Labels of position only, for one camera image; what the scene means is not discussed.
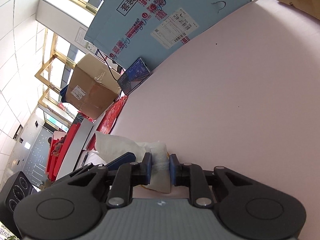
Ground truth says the white nonwoven shopping bag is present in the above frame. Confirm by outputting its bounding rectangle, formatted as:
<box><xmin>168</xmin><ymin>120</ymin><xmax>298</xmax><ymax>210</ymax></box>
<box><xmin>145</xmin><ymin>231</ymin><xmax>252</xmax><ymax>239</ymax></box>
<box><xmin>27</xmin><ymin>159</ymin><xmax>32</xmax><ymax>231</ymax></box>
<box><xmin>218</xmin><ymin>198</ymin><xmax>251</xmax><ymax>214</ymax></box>
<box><xmin>94</xmin><ymin>132</ymin><xmax>172</xmax><ymax>194</ymax></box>

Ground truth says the grey pen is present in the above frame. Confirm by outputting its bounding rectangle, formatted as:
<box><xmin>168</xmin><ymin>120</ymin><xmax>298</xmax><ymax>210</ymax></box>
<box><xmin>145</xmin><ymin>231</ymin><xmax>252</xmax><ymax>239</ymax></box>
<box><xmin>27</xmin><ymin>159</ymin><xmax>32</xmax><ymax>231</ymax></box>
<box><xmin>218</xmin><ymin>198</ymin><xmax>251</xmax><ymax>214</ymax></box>
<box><xmin>82</xmin><ymin>152</ymin><xmax>89</xmax><ymax>166</ymax></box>

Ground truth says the white and red flat box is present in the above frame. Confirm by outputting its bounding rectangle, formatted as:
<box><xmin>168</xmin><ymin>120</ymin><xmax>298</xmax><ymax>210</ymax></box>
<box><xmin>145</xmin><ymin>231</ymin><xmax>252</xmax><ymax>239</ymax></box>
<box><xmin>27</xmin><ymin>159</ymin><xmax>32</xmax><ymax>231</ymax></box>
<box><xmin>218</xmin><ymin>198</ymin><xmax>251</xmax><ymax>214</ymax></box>
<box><xmin>46</xmin><ymin>117</ymin><xmax>103</xmax><ymax>181</ymax></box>

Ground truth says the red paper decoration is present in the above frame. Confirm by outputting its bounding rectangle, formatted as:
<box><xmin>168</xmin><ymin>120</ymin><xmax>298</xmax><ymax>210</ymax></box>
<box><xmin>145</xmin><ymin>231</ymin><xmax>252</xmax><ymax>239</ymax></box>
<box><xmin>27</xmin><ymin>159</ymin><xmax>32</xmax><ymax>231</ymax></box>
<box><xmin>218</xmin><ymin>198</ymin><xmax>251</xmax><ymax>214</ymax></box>
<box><xmin>97</xmin><ymin>95</ymin><xmax>128</xmax><ymax>134</ymax></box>

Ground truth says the sealed brown cardboard box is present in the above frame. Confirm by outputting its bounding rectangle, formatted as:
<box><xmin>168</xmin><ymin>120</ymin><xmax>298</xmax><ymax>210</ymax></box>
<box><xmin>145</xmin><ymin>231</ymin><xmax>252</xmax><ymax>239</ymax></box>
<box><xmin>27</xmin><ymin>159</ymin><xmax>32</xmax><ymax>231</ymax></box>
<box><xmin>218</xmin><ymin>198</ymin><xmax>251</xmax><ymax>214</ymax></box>
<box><xmin>66</xmin><ymin>54</ymin><xmax>121</xmax><ymax>120</ymax></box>

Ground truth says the smartphone with lit screen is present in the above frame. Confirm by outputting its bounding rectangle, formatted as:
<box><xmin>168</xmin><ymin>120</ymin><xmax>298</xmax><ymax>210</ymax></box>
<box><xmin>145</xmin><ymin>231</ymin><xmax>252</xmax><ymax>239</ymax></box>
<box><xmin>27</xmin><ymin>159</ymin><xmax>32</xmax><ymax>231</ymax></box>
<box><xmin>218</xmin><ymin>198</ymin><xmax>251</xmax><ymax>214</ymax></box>
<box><xmin>117</xmin><ymin>57</ymin><xmax>152</xmax><ymax>95</ymax></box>

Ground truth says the large light blue box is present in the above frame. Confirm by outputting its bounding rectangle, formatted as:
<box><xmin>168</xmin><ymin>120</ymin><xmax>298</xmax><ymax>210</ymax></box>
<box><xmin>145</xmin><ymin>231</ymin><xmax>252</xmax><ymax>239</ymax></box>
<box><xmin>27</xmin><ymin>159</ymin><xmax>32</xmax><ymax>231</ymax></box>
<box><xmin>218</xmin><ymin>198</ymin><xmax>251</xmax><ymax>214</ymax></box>
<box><xmin>85</xmin><ymin>0</ymin><xmax>250</xmax><ymax>69</ymax></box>

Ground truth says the black charging cable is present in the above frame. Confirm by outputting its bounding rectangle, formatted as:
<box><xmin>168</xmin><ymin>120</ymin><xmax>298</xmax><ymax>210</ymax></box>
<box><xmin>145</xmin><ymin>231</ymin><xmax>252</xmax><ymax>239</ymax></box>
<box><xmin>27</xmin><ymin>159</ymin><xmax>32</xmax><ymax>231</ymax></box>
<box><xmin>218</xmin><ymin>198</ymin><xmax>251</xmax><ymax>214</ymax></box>
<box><xmin>96</xmin><ymin>48</ymin><xmax>126</xmax><ymax>82</ymax></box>

